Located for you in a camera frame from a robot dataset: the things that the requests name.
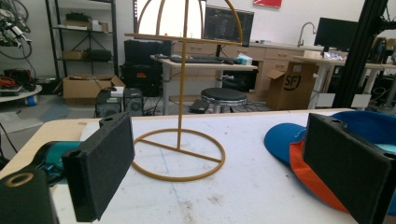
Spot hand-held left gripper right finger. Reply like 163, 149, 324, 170
302, 113, 396, 224

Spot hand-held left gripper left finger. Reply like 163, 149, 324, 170
61, 112, 135, 222

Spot orange cap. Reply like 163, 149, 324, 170
289, 138, 349, 214

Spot blue cap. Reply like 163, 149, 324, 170
263, 110, 396, 217

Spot black computer tower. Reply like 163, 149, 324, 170
123, 87, 145, 118

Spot open cardboard box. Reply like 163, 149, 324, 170
53, 74, 126, 106

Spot printed cardboard box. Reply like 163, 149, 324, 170
265, 61, 319, 111

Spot white table mat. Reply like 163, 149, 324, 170
50, 111, 396, 224

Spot black equipment cases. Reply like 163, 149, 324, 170
120, 39, 173, 96

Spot round white table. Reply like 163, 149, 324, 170
0, 84, 43, 104

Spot white side table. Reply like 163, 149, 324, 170
292, 54, 396, 110

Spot flat black device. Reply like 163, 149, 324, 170
189, 99, 211, 115

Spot wooden cabinet counter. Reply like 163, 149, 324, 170
172, 41, 325, 101

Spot black computer monitor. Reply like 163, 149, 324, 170
313, 17, 360, 53

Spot black metal shelf rack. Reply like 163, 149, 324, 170
45, 0, 120, 80

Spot chrome faucet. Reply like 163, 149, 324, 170
297, 21, 318, 48

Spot black round stool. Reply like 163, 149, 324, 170
200, 87, 248, 114

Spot white office desk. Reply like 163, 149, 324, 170
150, 54, 259, 117

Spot black keyboard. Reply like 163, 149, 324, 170
169, 55, 226, 65

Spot tissue box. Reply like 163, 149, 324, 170
234, 52, 254, 66

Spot bright computer monitor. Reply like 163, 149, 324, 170
134, 0, 207, 40

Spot dark computer monitor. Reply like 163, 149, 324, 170
204, 5, 255, 48

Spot gold wire hat stand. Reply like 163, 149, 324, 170
124, 0, 244, 183

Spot black aluminium frame post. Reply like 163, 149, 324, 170
332, 0, 396, 109

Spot robot equipment with cables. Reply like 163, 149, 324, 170
0, 0, 34, 61

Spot red wall poster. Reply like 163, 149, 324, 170
252, 0, 283, 9

